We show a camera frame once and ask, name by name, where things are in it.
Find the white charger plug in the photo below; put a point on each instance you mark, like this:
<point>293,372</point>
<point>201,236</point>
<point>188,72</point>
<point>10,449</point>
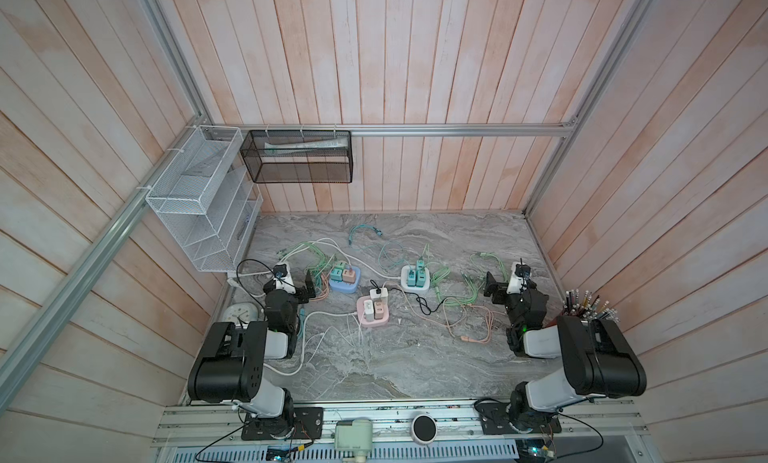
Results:
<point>379,295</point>

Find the white power strip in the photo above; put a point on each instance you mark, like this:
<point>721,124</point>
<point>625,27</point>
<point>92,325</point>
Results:
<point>423,280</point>

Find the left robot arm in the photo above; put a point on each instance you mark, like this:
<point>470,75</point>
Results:
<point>229,367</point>

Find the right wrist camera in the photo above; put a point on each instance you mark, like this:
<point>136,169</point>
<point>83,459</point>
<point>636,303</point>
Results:
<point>520,279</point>

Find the white wire shelf rack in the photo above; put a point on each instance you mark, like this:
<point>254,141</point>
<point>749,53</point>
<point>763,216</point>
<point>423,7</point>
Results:
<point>206,201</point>

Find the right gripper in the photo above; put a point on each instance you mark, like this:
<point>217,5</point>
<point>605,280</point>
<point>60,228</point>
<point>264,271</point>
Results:
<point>498,290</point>

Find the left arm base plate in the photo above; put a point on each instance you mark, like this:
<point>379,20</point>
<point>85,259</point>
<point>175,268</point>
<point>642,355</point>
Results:
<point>303,423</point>

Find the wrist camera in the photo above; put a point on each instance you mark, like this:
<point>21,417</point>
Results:
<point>283,279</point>
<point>520,279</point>

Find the black round speaker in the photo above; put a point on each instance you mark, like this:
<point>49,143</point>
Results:
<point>423,429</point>

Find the white box device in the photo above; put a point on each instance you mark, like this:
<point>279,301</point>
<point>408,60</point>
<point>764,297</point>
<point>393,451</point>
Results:
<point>354,438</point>

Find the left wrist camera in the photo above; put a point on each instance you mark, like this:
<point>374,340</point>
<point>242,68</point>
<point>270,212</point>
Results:
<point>283,279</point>

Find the beige charger plug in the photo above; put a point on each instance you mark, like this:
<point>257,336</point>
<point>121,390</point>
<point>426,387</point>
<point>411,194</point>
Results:
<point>379,310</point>

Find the white round clock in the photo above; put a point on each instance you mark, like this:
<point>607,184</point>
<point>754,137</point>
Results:
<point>240,313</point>

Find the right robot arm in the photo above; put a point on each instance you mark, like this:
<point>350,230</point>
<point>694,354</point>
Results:
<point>596,359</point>

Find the blue power strip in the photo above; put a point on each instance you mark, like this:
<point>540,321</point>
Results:
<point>344,278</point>

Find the black mesh basket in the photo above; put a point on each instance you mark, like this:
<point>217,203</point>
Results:
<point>298,156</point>

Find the red pencil cup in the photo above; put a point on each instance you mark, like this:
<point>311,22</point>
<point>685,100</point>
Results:
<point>588,306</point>

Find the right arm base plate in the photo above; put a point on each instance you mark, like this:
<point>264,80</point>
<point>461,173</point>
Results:
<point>504,418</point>

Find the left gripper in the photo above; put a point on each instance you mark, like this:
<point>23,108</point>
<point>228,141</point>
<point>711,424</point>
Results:
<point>302,290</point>

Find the pink power strip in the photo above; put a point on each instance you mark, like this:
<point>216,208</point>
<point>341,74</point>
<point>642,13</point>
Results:
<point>365,313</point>

